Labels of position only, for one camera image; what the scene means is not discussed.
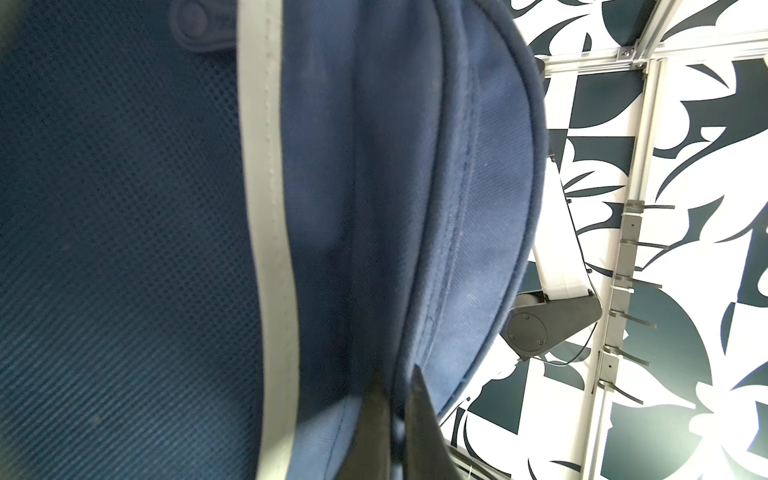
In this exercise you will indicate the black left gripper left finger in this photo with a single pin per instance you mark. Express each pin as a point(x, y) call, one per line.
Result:
point(369, 454)

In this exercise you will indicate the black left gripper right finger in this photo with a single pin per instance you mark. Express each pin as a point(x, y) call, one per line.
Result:
point(426, 456)

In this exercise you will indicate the navy blue backpack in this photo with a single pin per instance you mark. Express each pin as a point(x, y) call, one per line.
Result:
point(220, 218)

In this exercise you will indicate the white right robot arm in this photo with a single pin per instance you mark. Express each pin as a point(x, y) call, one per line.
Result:
point(567, 301)

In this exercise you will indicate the grey wall hook rack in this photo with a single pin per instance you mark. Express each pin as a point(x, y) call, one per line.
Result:
point(622, 287)

